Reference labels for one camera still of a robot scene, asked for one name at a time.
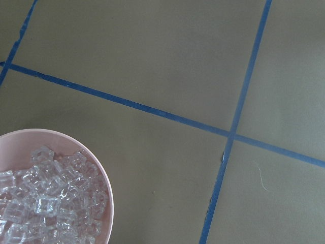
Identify pile of clear ice cubes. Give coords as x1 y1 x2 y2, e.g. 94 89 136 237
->
1 146 108 243

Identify pink bowl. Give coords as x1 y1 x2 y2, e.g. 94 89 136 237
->
1 129 114 243

